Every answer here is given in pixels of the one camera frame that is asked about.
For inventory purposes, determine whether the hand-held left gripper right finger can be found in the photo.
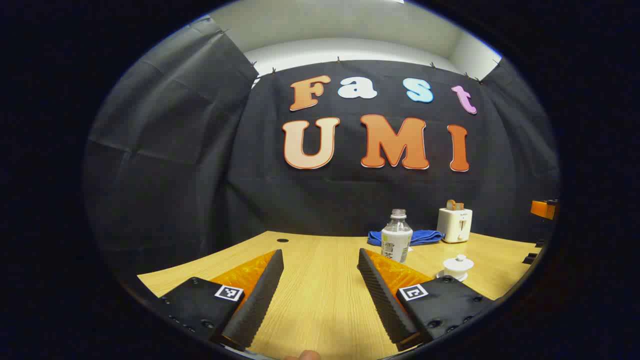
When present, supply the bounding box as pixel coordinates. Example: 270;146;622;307
358;248;496;352

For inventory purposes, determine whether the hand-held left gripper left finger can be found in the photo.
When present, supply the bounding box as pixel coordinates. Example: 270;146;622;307
159;249;285;352

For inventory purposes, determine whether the clear green-label water bottle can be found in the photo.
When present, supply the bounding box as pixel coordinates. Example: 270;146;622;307
381;209;414;264

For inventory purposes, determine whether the white teacup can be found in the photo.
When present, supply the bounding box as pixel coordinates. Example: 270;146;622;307
443;266;474;282

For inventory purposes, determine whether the white teacup lid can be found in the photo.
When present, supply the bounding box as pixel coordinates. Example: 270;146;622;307
443;254;475;271

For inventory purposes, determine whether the blue towel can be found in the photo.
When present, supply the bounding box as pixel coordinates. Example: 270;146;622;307
367;229;445;247

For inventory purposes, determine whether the white toaster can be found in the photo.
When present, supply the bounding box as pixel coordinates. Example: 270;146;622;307
437;206;473;244

